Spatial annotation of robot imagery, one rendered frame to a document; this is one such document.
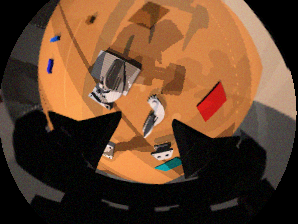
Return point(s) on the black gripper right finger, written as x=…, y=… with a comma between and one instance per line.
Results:
x=196, y=149

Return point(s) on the teal flat rectangular plate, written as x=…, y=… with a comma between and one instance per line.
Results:
x=169, y=164

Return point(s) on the blue rectangular block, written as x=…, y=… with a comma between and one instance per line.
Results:
x=50, y=65

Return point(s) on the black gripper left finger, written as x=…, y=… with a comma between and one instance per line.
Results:
x=89, y=136

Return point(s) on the blue flat bar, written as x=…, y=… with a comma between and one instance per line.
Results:
x=54, y=39

